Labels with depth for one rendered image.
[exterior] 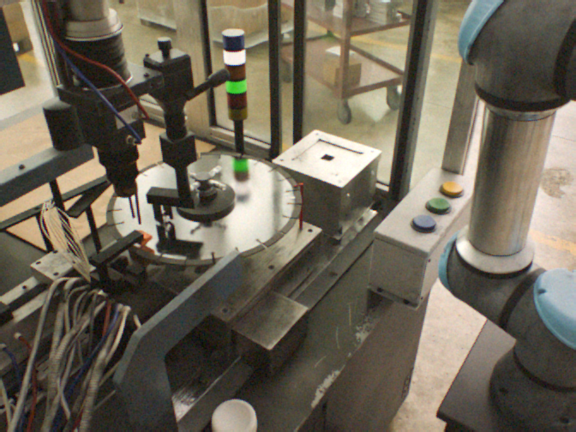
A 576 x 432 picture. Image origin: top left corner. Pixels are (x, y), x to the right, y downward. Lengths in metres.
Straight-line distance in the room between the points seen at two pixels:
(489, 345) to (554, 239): 1.64
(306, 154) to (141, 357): 0.67
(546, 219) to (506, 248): 1.95
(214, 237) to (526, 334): 0.51
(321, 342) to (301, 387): 0.10
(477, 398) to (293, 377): 0.31
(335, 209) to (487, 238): 0.43
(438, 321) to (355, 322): 1.10
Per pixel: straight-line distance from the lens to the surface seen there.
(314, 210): 1.23
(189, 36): 1.55
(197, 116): 1.64
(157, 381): 0.81
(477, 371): 1.05
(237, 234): 0.94
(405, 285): 1.09
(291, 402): 0.96
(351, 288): 1.14
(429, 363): 2.02
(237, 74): 1.21
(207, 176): 1.00
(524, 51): 0.66
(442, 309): 2.20
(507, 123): 0.73
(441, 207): 1.11
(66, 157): 1.05
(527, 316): 0.89
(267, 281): 1.00
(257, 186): 1.06
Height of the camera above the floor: 1.54
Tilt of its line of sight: 37 degrees down
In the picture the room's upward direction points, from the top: straight up
